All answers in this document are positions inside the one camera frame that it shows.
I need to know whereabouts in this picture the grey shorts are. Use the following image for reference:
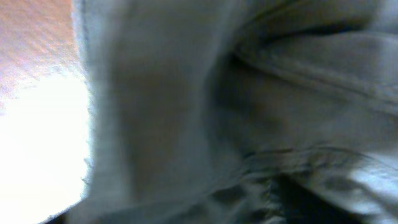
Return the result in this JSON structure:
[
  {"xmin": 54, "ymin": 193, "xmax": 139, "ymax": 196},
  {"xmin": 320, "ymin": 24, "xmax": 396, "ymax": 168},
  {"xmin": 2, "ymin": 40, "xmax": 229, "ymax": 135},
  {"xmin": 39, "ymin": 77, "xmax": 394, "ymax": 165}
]
[{"xmin": 67, "ymin": 0, "xmax": 398, "ymax": 224}]

